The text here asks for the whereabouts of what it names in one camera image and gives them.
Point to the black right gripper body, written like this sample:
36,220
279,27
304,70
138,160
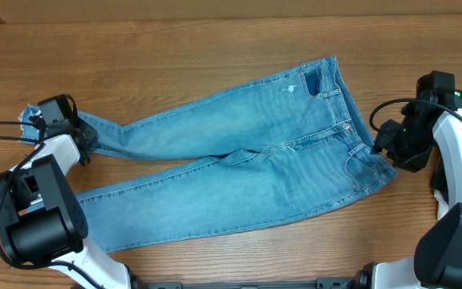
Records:
386,141

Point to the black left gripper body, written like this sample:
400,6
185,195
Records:
82,127

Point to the blue denim jeans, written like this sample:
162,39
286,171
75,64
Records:
277,150

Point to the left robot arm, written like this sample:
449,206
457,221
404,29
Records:
42,224

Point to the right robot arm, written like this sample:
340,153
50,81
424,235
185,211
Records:
437,261

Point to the beige garment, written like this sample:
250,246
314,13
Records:
442,203

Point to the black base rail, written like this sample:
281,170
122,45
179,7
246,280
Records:
247,285

